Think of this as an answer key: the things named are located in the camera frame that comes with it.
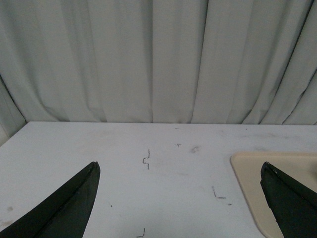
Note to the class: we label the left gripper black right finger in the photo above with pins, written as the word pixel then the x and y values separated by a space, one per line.
pixel 293 205

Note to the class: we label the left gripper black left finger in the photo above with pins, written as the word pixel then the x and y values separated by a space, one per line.
pixel 65 213

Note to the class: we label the beige rectangular plastic tray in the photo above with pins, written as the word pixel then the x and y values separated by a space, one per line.
pixel 301 166

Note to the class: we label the pale grey pleated curtain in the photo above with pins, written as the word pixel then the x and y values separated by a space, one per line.
pixel 161 61

